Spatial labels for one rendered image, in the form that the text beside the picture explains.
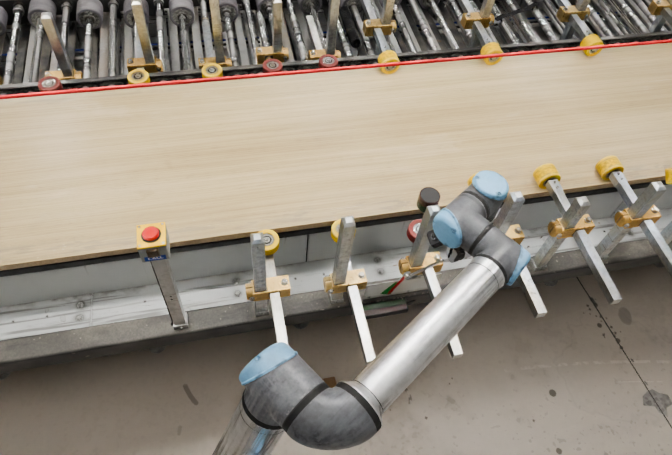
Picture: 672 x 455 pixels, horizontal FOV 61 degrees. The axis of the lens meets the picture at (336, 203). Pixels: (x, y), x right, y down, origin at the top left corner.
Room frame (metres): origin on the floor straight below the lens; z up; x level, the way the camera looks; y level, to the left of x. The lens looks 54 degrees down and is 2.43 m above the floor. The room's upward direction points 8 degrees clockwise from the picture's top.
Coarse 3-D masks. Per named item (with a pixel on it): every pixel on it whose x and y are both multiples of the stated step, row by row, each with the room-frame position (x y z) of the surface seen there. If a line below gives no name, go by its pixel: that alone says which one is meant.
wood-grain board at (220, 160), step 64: (448, 64) 1.91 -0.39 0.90; (512, 64) 1.97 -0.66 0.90; (576, 64) 2.03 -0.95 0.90; (640, 64) 2.09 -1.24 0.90; (0, 128) 1.25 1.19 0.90; (64, 128) 1.29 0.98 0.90; (128, 128) 1.33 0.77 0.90; (192, 128) 1.37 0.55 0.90; (256, 128) 1.41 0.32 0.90; (320, 128) 1.46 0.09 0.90; (384, 128) 1.50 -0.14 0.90; (448, 128) 1.54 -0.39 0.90; (512, 128) 1.59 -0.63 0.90; (576, 128) 1.63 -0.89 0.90; (640, 128) 1.68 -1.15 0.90; (0, 192) 0.99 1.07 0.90; (64, 192) 1.02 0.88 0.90; (128, 192) 1.06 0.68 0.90; (192, 192) 1.09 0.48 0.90; (256, 192) 1.13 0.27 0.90; (320, 192) 1.16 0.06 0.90; (384, 192) 1.20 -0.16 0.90; (448, 192) 1.23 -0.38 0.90; (0, 256) 0.77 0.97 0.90; (64, 256) 0.79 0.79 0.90
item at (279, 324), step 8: (272, 256) 0.91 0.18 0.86; (272, 264) 0.89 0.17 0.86; (272, 272) 0.86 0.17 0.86; (272, 296) 0.78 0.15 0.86; (272, 304) 0.75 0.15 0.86; (280, 304) 0.75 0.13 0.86; (272, 312) 0.73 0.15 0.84; (280, 312) 0.73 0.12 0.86; (280, 320) 0.70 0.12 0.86; (280, 328) 0.68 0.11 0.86; (280, 336) 0.65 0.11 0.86
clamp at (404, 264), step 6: (432, 252) 1.00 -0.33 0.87; (438, 252) 1.00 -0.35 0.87; (402, 258) 0.97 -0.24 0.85; (408, 258) 0.97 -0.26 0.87; (426, 258) 0.97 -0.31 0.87; (432, 258) 0.98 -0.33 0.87; (402, 264) 0.94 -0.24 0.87; (408, 264) 0.94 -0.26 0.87; (426, 264) 0.95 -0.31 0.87; (438, 264) 0.96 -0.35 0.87; (402, 270) 0.93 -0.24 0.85; (408, 270) 0.93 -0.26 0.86; (414, 270) 0.93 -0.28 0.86; (438, 270) 0.96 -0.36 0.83
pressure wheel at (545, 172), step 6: (540, 168) 1.34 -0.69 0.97; (546, 168) 1.34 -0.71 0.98; (552, 168) 1.34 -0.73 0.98; (534, 174) 1.34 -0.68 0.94; (540, 174) 1.32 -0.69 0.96; (546, 174) 1.31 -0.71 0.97; (552, 174) 1.31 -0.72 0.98; (558, 174) 1.32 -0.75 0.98; (540, 180) 1.30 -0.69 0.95; (546, 180) 1.30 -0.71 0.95; (558, 180) 1.32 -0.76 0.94; (540, 186) 1.30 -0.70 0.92
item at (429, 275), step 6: (426, 270) 0.94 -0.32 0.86; (432, 270) 0.94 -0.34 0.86; (426, 276) 0.92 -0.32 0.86; (432, 276) 0.92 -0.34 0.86; (426, 282) 0.90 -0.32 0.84; (432, 282) 0.89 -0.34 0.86; (432, 288) 0.87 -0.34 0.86; (438, 288) 0.88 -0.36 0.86; (432, 294) 0.86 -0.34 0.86; (456, 336) 0.72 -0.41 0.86; (450, 342) 0.70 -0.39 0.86; (456, 342) 0.70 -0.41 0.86; (450, 348) 0.69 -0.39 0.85; (456, 348) 0.68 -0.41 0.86; (450, 354) 0.68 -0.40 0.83; (456, 354) 0.67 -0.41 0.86; (462, 354) 0.67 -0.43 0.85
